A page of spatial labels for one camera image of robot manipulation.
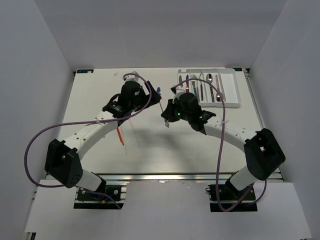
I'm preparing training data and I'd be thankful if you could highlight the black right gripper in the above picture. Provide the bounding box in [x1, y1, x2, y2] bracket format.
[162, 98, 192, 123]

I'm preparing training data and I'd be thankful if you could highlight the iridescent purple knife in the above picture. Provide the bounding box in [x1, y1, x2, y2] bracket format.
[185, 74, 190, 93]

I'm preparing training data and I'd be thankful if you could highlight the purple bowl ornate spoon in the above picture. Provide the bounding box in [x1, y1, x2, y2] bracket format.
[156, 87, 170, 128]

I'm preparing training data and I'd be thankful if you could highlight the silver ornate knife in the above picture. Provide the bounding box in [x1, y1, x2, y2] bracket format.
[178, 75, 183, 88]

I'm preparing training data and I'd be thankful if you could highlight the teal handled fork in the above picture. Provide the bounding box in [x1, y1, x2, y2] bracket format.
[191, 74, 200, 102]

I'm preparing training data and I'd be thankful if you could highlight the black patterned handle fork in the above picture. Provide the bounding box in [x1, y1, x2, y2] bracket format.
[199, 72, 204, 102]

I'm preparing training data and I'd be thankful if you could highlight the black patterned handle spoon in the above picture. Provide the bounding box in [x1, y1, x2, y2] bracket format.
[206, 73, 215, 103]

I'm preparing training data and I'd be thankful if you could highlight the white divided cutlery tray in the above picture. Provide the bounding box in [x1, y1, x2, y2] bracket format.
[177, 68, 241, 108]

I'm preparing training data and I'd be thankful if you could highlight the pink handled fork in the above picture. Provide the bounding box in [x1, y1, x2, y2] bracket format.
[193, 74, 201, 95]

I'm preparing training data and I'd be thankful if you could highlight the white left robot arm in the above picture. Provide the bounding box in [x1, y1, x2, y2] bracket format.
[44, 80, 161, 200]

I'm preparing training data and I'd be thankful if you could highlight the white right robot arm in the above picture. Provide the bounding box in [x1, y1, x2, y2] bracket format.
[161, 92, 286, 200]

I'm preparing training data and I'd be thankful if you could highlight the orange chopstick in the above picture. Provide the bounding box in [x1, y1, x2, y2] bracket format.
[116, 127, 125, 146]

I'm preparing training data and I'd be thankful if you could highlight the clear thin chopstick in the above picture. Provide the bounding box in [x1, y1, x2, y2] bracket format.
[129, 119, 142, 150]

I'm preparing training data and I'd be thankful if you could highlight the blue table label left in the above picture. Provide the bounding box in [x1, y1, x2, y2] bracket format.
[76, 69, 94, 74]

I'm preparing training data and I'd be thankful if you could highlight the blue table label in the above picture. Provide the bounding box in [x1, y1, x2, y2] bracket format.
[76, 69, 94, 74]
[226, 67, 243, 72]

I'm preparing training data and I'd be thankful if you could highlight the blue table label right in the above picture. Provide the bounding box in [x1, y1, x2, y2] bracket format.
[226, 67, 243, 72]

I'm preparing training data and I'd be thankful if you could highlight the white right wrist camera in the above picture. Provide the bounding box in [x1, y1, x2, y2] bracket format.
[170, 86, 186, 101]

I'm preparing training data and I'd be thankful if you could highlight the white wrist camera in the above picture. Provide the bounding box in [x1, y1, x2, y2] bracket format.
[122, 71, 139, 84]
[170, 86, 186, 101]

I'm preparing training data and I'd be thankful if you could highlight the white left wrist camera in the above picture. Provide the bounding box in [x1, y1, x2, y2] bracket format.
[122, 71, 139, 84]

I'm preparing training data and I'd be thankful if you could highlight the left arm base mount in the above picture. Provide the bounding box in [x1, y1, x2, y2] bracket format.
[73, 184, 127, 210]

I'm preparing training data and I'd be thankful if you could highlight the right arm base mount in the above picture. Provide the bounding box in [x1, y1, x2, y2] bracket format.
[205, 184, 258, 213]

